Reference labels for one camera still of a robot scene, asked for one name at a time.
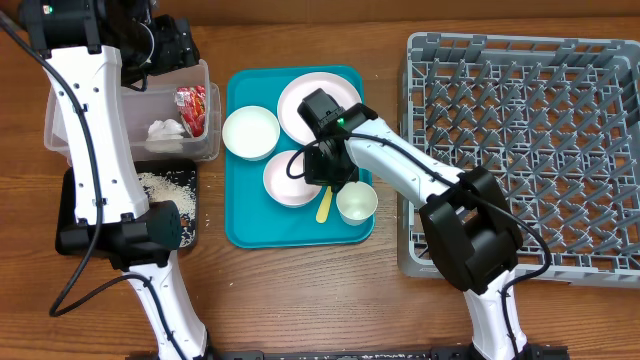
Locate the white cup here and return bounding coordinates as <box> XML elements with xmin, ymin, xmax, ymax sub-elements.
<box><xmin>336</xmin><ymin>181</ymin><xmax>378</xmax><ymax>226</ymax></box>

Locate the yellow plastic spoon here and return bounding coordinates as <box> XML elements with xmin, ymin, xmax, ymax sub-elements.
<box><xmin>315</xmin><ymin>186</ymin><xmax>333</xmax><ymax>224</ymax></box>

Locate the pink bowl with rice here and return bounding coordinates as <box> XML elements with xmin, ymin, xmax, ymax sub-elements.
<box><xmin>263</xmin><ymin>150</ymin><xmax>322</xmax><ymax>208</ymax></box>

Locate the large white plate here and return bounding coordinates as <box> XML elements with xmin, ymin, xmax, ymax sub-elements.
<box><xmin>277</xmin><ymin>72</ymin><xmax>362</xmax><ymax>145</ymax></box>

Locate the red snack wrapper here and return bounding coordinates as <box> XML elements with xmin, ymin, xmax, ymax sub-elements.
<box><xmin>174</xmin><ymin>85</ymin><xmax>206</xmax><ymax>138</ymax></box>

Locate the white bowl with food scraps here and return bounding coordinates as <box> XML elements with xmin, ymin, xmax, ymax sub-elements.
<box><xmin>222</xmin><ymin>106</ymin><xmax>281</xmax><ymax>161</ymax></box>

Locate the white napkin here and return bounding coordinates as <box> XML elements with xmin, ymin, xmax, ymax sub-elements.
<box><xmin>145</xmin><ymin>119</ymin><xmax>185</xmax><ymax>153</ymax></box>

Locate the grey dishwasher rack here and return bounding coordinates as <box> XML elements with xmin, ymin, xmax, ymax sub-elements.
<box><xmin>399</xmin><ymin>32</ymin><xmax>639</xmax><ymax>288</ymax></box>

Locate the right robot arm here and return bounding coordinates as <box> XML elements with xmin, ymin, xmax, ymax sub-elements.
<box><xmin>297</xmin><ymin>89</ymin><xmax>529</xmax><ymax>359</ymax></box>

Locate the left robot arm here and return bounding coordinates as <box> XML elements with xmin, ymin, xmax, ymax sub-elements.
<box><xmin>18</xmin><ymin>0</ymin><xmax>216</xmax><ymax>359</ymax></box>

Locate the teal serving tray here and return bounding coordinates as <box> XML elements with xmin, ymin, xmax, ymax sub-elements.
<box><xmin>224</xmin><ymin>65</ymin><xmax>376</xmax><ymax>249</ymax></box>

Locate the clear plastic bin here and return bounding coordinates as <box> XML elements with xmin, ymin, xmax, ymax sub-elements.
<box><xmin>43</xmin><ymin>58</ymin><xmax>223</xmax><ymax>167</ymax></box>

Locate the black tray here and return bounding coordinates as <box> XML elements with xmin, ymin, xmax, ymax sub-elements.
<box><xmin>55</xmin><ymin>159</ymin><xmax>197</xmax><ymax>255</ymax></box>

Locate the spilled rice pile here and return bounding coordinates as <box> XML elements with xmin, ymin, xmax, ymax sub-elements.
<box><xmin>138</xmin><ymin>170</ymin><xmax>197</xmax><ymax>248</ymax></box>

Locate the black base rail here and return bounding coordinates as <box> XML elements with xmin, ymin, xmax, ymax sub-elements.
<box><xmin>125</xmin><ymin>345</ymin><xmax>570</xmax><ymax>360</ymax></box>

